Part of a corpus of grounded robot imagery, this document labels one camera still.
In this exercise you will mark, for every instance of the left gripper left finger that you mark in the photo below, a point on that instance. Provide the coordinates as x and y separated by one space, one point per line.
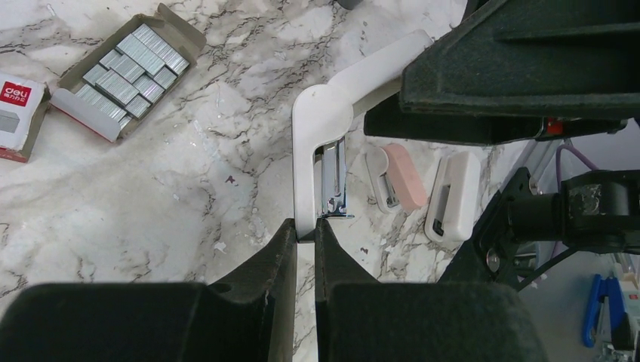
247 315

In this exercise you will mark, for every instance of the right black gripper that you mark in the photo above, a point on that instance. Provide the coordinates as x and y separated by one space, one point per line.
520 70

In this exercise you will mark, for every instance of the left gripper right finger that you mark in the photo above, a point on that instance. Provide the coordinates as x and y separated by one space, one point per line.
362 319

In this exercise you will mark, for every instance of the pink stapler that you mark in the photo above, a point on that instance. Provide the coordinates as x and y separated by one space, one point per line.
394 179

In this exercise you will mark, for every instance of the red white staple box sleeve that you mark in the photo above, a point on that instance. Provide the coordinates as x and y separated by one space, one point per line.
23 106

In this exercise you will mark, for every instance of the blue stapler off table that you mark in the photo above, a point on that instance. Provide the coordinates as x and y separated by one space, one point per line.
606 298

